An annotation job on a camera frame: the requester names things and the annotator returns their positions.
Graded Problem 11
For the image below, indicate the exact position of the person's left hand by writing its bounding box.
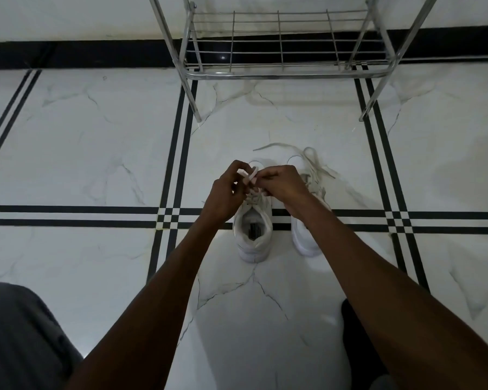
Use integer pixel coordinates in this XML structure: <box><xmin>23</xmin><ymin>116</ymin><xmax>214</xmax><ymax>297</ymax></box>
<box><xmin>199</xmin><ymin>160</ymin><xmax>253</xmax><ymax>230</ymax></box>

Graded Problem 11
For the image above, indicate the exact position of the person's right hand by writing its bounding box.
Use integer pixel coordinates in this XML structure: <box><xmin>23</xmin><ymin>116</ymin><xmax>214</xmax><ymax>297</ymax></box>
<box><xmin>249</xmin><ymin>165</ymin><xmax>314</xmax><ymax>216</ymax></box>

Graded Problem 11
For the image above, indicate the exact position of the white shoelace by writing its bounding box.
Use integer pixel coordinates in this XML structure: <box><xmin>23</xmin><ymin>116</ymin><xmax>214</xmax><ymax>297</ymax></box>
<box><xmin>237</xmin><ymin>165</ymin><xmax>269</xmax><ymax>207</ymax></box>
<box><xmin>253</xmin><ymin>143</ymin><xmax>337</xmax><ymax>191</ymax></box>

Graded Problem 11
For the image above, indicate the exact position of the person's right forearm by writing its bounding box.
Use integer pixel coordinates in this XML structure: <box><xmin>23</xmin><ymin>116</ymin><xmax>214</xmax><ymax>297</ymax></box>
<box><xmin>294</xmin><ymin>198</ymin><xmax>488</xmax><ymax>390</ymax></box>

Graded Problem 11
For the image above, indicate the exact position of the person's left forearm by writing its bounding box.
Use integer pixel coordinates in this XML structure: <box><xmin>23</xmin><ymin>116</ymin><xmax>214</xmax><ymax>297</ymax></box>
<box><xmin>63</xmin><ymin>218</ymin><xmax>229</xmax><ymax>390</ymax></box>

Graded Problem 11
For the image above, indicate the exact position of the loose white shoelace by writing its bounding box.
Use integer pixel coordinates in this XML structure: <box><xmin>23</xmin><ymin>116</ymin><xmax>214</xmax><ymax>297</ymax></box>
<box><xmin>253</xmin><ymin>143</ymin><xmax>337</xmax><ymax>191</ymax></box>

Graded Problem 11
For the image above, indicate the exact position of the white sneaker with tied-up lace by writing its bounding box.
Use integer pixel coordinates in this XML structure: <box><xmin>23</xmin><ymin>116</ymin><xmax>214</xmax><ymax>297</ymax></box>
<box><xmin>233</xmin><ymin>158</ymin><xmax>274</xmax><ymax>264</ymax></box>

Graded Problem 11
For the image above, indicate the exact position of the white sneaker with loose lace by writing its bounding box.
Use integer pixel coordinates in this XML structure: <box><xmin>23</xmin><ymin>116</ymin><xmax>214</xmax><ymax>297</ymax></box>
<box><xmin>286</xmin><ymin>154</ymin><xmax>333</xmax><ymax>257</ymax></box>

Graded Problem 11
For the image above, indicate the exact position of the chrome metal shoe rack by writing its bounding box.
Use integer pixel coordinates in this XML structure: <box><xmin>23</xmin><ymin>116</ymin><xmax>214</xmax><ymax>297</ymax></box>
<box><xmin>148</xmin><ymin>0</ymin><xmax>441</xmax><ymax>122</ymax></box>

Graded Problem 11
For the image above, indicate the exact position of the person's grey trouser leg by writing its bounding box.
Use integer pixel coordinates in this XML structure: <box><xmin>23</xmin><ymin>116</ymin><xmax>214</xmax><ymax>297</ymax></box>
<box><xmin>0</xmin><ymin>281</ymin><xmax>84</xmax><ymax>390</ymax></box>

